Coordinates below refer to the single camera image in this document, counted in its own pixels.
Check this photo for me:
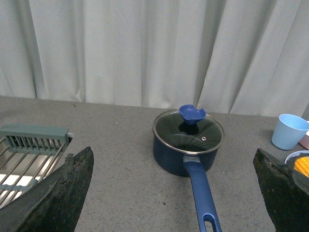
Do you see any yellow corn cob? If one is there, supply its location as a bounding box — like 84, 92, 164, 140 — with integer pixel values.
294, 157, 309, 177

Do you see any green metal drying rack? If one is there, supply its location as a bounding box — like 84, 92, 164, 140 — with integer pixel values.
0, 124, 73, 207

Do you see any white curtain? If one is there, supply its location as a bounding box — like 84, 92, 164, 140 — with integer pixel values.
0, 0, 309, 118

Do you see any dark blue saucepan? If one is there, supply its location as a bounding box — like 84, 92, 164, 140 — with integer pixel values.
153, 135, 222, 232

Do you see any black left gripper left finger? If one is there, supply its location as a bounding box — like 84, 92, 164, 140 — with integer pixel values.
0, 147, 94, 232

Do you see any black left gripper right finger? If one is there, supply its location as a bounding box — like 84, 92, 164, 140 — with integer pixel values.
253, 148, 309, 232

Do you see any light blue plate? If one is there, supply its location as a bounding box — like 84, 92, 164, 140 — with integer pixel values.
284, 150, 309, 164

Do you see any glass lid blue knob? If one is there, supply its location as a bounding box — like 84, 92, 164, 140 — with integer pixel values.
153, 104, 225, 154

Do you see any light blue plastic cup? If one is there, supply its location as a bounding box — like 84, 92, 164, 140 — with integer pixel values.
271, 114, 309, 150

